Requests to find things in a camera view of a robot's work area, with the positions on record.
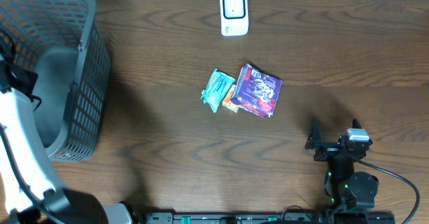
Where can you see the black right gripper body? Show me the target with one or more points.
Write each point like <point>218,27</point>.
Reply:
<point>328,150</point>

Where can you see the small orange tissue pack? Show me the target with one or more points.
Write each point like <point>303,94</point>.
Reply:
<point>227,103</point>

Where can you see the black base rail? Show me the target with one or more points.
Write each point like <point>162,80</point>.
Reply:
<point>292,216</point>

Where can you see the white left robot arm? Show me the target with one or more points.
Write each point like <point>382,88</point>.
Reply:
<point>32,186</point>

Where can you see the white barcode scanner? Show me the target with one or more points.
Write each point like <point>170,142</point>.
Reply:
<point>234,17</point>

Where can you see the grey plastic basket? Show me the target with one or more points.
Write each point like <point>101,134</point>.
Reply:
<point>59,41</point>

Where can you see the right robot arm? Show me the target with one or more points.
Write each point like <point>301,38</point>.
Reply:
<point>352,193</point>

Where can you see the purple noodle packet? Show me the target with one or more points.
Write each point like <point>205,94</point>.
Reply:
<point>256,92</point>

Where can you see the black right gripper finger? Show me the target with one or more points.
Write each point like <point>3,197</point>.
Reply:
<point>356,124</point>
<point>314,138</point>

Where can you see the teal wet wipes pack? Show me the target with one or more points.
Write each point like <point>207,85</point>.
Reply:
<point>216,89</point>

